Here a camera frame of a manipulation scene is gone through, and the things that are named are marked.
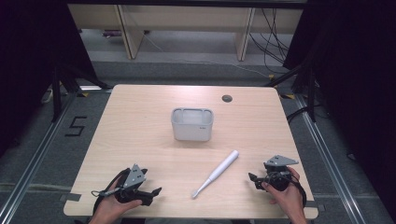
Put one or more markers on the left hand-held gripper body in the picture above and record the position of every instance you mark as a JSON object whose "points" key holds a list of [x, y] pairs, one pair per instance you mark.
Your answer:
{"points": [[134, 177]]}

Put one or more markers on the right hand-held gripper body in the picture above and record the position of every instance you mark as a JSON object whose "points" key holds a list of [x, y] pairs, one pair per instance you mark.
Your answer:
{"points": [[278, 174]]}

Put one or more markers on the person's right hand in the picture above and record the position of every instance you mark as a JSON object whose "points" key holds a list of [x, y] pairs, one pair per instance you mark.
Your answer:
{"points": [[288, 197]]}

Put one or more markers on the person's left hand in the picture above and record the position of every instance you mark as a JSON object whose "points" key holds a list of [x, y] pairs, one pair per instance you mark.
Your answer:
{"points": [[114, 207]]}

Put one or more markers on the white electric toothbrush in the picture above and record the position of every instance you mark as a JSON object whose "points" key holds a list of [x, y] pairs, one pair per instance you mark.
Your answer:
{"points": [[217, 173]]}

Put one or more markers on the grey floor tape strip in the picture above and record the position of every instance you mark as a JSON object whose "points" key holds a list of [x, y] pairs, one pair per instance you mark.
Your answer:
{"points": [[70, 197]]}

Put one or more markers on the grey plastic storage box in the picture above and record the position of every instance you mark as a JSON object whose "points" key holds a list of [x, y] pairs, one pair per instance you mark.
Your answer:
{"points": [[192, 124]]}

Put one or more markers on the black metal stand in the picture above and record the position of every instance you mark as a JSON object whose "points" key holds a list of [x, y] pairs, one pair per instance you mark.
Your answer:
{"points": [[56, 93], [311, 93]]}

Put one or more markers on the dark curtain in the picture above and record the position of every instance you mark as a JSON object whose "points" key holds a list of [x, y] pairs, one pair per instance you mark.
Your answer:
{"points": [[31, 62], [358, 77]]}

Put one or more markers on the purple object under desk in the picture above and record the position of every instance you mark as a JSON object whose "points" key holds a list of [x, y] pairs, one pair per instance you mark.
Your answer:
{"points": [[111, 32]]}

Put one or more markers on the light wooden desk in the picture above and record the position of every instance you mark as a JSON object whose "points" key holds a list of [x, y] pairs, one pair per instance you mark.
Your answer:
{"points": [[186, 17]]}

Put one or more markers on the aluminium floor rail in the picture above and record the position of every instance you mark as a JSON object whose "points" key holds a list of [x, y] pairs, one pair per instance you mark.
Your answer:
{"points": [[330, 161], [34, 161]]}

